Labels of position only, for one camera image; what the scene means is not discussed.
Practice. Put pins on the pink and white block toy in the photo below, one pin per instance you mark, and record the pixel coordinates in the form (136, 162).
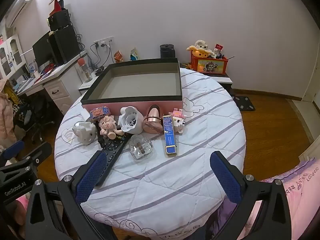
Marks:
(178, 120)

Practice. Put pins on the colourful block toy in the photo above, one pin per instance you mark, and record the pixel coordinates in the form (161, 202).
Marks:
(99, 113)

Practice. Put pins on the white wall socket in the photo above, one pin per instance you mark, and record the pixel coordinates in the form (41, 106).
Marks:
(103, 42)

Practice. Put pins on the white power adapter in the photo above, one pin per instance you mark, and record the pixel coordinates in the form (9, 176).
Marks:
(86, 115)

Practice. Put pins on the white glass-door cabinet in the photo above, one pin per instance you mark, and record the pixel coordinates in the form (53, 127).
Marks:
(11, 57)

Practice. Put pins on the white elephant figurine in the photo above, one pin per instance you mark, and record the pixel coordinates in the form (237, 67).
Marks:
(83, 132)

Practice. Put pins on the clear bottle with red lid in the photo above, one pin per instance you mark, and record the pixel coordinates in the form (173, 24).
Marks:
(85, 71)

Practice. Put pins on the pink pig figurine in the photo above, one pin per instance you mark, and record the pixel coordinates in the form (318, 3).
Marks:
(108, 126)

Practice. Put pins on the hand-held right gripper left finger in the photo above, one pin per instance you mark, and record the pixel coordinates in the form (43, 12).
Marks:
(90, 177)

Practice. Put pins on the blue and gold case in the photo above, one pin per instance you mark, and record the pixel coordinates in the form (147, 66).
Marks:
(169, 136)

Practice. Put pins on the pink padded jacket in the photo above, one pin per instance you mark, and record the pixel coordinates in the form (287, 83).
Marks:
(6, 115)

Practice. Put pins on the black remote control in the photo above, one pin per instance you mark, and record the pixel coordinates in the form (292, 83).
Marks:
(113, 155)

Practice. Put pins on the white door frame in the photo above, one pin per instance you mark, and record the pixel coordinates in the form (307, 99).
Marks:
(311, 85)

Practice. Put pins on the white skull plush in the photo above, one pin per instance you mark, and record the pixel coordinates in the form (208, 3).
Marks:
(202, 45)

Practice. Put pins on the blue snack bag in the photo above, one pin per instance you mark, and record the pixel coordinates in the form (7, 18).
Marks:
(134, 54)

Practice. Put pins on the black office chair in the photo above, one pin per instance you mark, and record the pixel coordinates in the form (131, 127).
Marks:
(32, 120)

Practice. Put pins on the yellow plush toy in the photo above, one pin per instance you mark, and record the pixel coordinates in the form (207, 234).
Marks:
(198, 52)

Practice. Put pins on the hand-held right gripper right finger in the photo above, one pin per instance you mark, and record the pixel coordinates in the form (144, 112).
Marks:
(226, 177)

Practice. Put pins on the black cylindrical speaker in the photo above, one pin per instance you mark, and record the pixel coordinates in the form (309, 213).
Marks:
(167, 51)

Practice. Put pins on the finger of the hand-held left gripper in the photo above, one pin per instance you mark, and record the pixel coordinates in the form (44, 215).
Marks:
(40, 152)
(12, 148)

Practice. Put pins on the pink box with black rim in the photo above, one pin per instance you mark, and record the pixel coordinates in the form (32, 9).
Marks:
(140, 85)

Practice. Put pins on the orange printed crate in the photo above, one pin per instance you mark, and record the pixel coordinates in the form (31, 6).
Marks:
(210, 66)

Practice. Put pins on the black monitor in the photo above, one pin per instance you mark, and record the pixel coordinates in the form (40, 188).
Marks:
(41, 48)

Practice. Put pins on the white air conditioner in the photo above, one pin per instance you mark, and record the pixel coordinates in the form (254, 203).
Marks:
(18, 7)

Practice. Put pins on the red triangular sign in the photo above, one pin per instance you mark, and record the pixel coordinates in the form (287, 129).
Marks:
(56, 6)

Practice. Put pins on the black computer tower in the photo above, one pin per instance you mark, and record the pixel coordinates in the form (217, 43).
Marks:
(63, 46)

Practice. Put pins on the black floor scale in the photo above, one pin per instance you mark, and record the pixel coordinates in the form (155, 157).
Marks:
(243, 103)

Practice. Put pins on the rose gold metal cup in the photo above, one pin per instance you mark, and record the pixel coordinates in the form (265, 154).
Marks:
(152, 120)

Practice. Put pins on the orange snack bag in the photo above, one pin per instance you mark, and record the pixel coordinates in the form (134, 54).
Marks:
(119, 57)

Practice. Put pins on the pink printed bedding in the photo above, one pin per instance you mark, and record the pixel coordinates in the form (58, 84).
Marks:
(297, 195)

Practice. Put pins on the white handheld device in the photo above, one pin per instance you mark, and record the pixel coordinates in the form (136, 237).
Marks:
(130, 121)

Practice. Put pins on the small black box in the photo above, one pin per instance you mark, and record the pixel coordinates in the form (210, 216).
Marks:
(58, 20)

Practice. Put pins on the white desk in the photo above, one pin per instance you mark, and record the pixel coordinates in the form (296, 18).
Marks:
(62, 85)

